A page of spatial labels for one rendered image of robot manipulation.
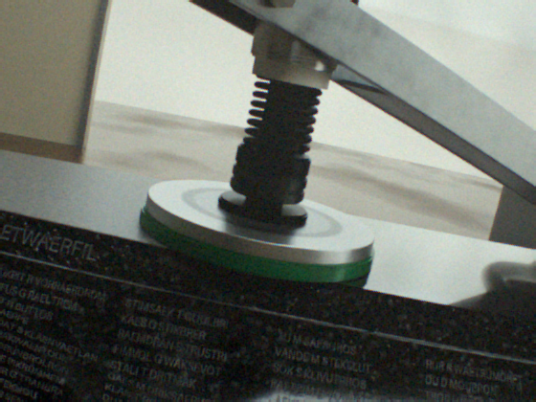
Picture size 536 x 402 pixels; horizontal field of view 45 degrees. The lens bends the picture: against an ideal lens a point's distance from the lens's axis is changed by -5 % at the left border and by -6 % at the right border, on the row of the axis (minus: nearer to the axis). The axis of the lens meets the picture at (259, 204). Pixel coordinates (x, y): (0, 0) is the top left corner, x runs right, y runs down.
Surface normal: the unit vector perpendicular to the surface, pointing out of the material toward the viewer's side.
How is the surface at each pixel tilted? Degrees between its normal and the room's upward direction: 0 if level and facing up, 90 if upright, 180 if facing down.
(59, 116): 90
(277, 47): 90
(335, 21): 90
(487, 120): 90
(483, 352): 45
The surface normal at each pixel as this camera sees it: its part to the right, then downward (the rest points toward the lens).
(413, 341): 0.11, -0.53
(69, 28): 0.05, 0.22
